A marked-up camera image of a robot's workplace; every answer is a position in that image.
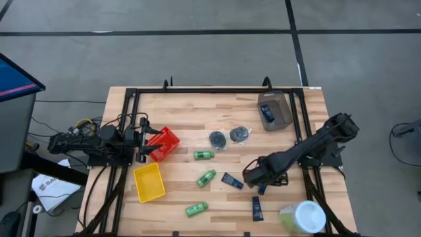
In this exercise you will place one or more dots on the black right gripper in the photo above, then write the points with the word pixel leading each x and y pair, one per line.
pixel 261 171

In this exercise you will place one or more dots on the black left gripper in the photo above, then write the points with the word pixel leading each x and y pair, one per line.
pixel 133 137

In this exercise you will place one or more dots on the red plastic basket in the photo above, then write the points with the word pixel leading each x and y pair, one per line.
pixel 167 143

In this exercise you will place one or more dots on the small dark blue tube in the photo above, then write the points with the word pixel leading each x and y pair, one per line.
pixel 257 208
pixel 267 113
pixel 262 190
pixel 232 180

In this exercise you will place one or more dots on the small green bottle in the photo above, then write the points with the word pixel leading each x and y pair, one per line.
pixel 196 209
pixel 206 178
pixel 204 155

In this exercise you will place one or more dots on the black round bagged sponge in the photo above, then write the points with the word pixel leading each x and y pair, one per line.
pixel 217 139
pixel 239 134

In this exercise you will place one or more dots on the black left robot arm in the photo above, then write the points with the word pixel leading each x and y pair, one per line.
pixel 98 141

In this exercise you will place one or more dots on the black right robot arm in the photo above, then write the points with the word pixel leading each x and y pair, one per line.
pixel 306 145

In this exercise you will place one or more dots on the yellow plastic basket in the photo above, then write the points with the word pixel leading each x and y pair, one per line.
pixel 149 182

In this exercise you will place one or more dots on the green canister with white lid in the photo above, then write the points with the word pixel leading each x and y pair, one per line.
pixel 306 217

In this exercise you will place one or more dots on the brown cardboard tray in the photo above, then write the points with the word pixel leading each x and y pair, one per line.
pixel 279 115

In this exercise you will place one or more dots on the black desk edge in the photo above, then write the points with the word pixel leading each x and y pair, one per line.
pixel 56 171

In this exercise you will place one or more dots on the white printed paper bag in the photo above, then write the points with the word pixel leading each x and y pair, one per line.
pixel 52 189

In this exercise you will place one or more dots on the white tape roll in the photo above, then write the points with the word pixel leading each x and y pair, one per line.
pixel 37 209

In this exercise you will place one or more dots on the grey floor stand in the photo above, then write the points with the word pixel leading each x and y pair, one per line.
pixel 409 128

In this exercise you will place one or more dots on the computer monitor with blue screen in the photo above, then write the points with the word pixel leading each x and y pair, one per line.
pixel 14 80

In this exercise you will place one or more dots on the black computer mouse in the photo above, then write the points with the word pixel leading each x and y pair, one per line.
pixel 9 224

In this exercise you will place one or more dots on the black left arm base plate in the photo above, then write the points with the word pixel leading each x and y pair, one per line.
pixel 110 160

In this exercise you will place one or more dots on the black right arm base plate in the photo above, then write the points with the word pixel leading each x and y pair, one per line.
pixel 325 158

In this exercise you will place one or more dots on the black metal table frame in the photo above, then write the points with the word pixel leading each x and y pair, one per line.
pixel 213 90

